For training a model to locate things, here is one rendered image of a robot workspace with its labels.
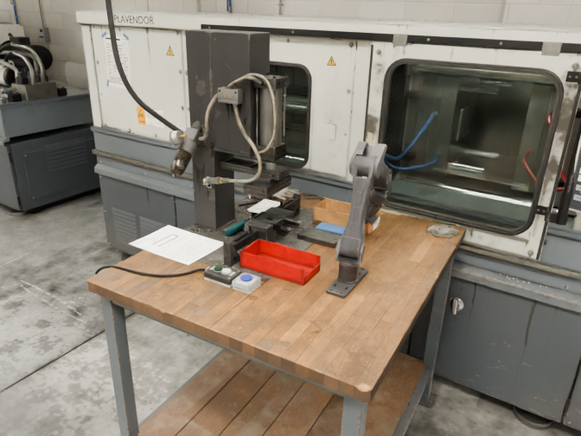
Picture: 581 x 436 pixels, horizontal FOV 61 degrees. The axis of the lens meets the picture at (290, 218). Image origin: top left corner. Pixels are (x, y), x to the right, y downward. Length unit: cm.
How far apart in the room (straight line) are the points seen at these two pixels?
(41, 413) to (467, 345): 198
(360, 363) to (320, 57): 149
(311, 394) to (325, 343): 87
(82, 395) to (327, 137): 170
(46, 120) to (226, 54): 314
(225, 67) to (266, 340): 94
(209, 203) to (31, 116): 292
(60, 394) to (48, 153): 257
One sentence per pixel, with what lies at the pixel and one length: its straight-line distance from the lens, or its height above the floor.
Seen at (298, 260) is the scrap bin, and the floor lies 92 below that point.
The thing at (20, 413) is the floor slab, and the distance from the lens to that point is 271.
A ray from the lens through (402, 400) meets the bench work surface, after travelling 227.
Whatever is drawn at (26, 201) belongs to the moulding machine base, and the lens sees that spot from 479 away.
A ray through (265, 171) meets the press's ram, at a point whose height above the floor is 118.
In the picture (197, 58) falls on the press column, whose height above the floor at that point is 156.
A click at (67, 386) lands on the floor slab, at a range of 277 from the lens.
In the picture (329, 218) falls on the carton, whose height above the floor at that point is 93.
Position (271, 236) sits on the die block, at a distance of 185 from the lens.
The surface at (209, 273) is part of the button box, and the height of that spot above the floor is 93.
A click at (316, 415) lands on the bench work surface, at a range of 215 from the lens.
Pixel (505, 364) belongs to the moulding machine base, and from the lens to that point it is 250.
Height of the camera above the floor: 173
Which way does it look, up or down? 23 degrees down
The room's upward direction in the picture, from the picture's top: 2 degrees clockwise
